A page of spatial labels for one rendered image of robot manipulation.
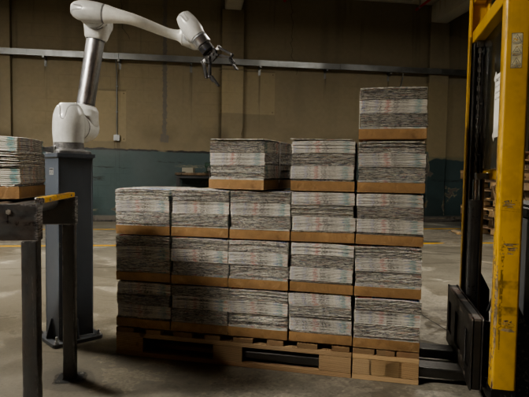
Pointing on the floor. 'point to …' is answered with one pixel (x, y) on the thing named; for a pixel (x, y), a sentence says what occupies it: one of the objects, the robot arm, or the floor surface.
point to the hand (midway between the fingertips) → (227, 76)
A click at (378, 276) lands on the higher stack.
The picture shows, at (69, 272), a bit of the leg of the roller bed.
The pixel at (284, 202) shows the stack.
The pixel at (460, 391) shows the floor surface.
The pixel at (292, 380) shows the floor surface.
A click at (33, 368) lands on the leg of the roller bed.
